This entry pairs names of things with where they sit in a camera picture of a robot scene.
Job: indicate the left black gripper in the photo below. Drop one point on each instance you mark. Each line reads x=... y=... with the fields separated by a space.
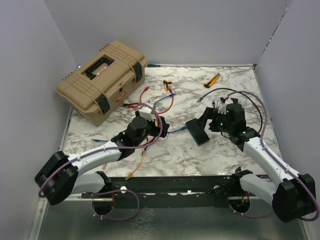
x=156 y=130

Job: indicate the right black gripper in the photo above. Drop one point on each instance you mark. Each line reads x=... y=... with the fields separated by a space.
x=209 y=113

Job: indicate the black blue network switch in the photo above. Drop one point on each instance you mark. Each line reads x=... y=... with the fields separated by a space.
x=197 y=131

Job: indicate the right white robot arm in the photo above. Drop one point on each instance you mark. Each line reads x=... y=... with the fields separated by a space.
x=292 y=195

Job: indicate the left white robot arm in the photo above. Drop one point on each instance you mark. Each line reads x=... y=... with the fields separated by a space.
x=58 y=176

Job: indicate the yellow utility knife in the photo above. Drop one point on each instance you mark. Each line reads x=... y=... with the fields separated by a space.
x=212 y=80

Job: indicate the tan plastic toolbox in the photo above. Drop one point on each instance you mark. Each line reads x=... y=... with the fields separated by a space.
x=101 y=85

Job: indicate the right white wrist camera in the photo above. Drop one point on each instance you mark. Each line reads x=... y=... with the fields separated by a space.
x=223 y=109

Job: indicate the green handled screwdriver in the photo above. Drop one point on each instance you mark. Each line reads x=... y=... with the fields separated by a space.
x=152 y=65

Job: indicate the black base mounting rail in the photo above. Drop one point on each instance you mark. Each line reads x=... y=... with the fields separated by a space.
x=219 y=191

